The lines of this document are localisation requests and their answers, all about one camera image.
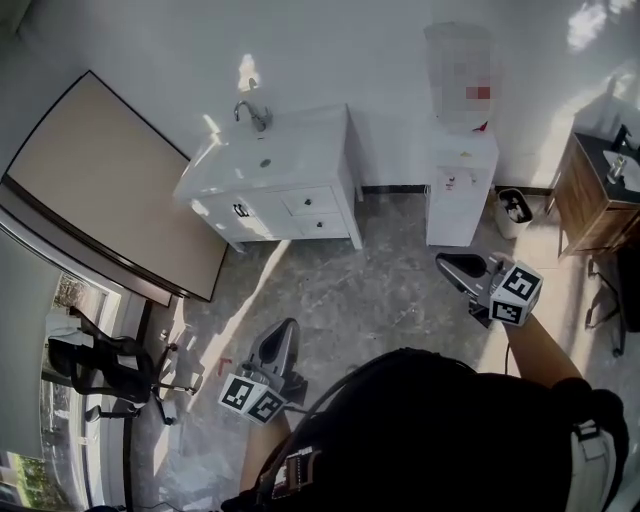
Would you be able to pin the black sink faucet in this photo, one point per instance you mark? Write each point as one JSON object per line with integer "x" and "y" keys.
{"x": 622, "y": 137}

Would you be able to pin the person's left forearm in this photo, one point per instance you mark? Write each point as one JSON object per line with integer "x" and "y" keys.
{"x": 262, "y": 455}

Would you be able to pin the person's torso in black shirt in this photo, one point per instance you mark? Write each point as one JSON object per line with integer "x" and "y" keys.
{"x": 425, "y": 435}

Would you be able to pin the white vanity cabinet with sink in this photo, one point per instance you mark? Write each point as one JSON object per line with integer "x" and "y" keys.
{"x": 290, "y": 150}

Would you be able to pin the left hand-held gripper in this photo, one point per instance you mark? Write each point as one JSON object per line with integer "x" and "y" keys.
{"x": 250, "y": 397}

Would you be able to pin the white water dispenser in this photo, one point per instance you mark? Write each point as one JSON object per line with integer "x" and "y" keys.
{"x": 460, "y": 200}

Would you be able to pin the chrome sink faucet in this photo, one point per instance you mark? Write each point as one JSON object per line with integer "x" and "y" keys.
{"x": 255, "y": 117}

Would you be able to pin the clear water jug red label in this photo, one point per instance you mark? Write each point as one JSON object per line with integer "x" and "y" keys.
{"x": 457, "y": 75}

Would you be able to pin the wooden vanity cabinet dark top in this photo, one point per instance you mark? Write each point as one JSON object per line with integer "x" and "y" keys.
{"x": 585, "y": 210}

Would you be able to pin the grey roller blind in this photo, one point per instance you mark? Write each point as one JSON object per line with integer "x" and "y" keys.
{"x": 20, "y": 325}

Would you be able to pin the person's right forearm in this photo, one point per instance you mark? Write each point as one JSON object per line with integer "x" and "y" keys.
{"x": 540, "y": 350}

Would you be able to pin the white waste bin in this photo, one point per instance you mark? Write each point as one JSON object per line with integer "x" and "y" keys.
{"x": 512, "y": 215}

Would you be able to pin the black mesh office chair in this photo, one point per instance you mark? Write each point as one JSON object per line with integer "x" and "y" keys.
{"x": 115, "y": 365}

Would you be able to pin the black-framed window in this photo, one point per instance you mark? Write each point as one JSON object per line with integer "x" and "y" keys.
{"x": 20, "y": 475}

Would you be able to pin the large beige dark-framed board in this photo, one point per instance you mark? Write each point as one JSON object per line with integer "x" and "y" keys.
{"x": 110, "y": 190}

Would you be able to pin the white drawer black knob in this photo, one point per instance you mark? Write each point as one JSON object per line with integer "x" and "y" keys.
{"x": 307, "y": 201}
{"x": 325, "y": 226}

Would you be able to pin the clear glass cup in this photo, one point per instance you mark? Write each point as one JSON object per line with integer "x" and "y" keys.
{"x": 617, "y": 170}

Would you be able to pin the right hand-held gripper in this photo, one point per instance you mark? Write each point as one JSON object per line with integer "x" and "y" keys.
{"x": 515, "y": 295}

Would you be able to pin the white cabinet door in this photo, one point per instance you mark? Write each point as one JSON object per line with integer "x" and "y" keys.
{"x": 220, "y": 222}
{"x": 272, "y": 217}

